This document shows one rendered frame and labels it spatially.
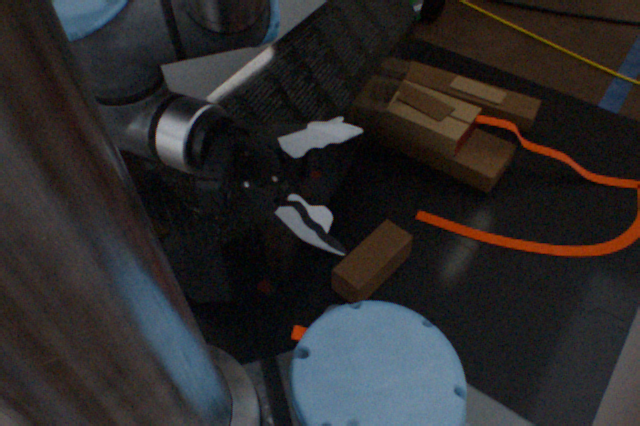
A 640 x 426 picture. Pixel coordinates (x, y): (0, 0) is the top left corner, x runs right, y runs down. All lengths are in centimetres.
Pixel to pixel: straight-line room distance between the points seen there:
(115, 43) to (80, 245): 42
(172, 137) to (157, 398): 38
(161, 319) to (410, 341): 25
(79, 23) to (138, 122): 13
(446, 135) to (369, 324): 175
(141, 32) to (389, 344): 41
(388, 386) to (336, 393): 4
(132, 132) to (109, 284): 45
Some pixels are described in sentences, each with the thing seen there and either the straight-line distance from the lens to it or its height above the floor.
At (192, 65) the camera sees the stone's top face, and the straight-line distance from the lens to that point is 148.
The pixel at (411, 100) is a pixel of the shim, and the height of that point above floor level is 22.
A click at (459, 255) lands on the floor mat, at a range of 202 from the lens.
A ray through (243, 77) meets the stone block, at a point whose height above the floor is 79.
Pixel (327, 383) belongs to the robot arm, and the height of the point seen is 120.
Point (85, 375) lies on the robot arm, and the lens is 27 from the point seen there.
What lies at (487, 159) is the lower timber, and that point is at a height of 11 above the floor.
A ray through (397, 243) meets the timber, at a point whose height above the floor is 14.
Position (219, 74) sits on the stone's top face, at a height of 80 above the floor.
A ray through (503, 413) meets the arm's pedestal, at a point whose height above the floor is 85.
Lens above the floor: 161
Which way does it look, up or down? 49 degrees down
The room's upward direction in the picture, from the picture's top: straight up
